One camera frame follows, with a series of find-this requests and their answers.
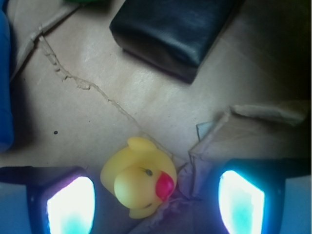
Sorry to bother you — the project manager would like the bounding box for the brown paper bag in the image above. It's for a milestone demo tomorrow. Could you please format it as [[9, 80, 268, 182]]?
[[0, 0, 312, 234]]

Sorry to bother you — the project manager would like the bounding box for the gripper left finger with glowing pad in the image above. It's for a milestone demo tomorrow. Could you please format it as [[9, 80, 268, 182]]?
[[0, 166, 96, 234]]

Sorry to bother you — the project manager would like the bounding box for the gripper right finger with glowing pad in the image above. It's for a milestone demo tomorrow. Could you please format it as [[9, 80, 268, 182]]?
[[218, 158, 312, 234]]

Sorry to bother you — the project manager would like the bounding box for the green rectangular block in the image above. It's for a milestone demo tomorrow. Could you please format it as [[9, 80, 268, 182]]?
[[65, 0, 98, 4]]

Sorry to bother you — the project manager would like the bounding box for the yellow rubber duck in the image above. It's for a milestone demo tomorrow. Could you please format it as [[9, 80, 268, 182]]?
[[100, 137, 177, 219]]

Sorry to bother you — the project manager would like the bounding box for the blue plastic bottle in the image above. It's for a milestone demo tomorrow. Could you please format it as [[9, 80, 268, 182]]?
[[0, 10, 14, 152]]

